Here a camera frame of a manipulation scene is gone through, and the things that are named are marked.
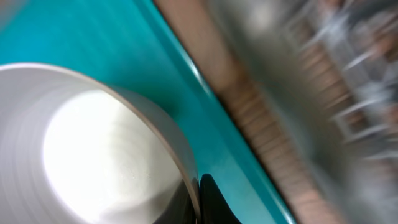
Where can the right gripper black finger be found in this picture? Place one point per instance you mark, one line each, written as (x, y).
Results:
(214, 208)

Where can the grey-green bowl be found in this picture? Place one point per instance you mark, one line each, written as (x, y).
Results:
(74, 150)

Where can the grey dishwasher rack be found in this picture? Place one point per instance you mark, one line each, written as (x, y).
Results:
(329, 69)

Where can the teal plastic tray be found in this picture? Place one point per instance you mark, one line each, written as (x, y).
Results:
(129, 44)

